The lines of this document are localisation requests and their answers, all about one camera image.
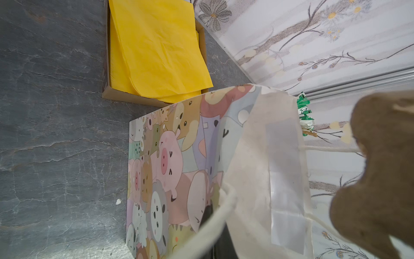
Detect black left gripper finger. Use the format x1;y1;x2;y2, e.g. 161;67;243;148
212;226;238;259

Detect cartoon print paper bag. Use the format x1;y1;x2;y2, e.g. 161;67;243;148
125;84;362;259

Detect single brown pulp carrier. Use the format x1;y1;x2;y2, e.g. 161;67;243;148
329;90;414;259

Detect brown cardboard tray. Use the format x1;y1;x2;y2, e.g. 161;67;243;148
101;0;209;108

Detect yellow paper napkins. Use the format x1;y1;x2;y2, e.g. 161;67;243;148
108;0;214;104

